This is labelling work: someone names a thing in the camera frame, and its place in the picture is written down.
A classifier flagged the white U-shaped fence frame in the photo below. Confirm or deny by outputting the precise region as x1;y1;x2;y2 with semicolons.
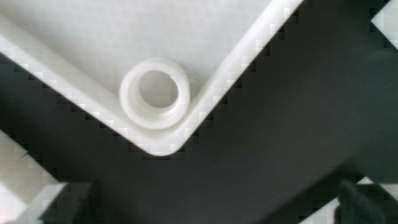
0;131;65;224

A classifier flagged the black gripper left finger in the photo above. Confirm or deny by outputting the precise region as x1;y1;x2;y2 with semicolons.
39;182;103;224

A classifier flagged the white desk top tray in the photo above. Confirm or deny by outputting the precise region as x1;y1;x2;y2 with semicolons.
0;0;303;156

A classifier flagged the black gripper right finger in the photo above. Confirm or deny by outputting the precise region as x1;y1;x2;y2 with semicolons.
335;180;398;224

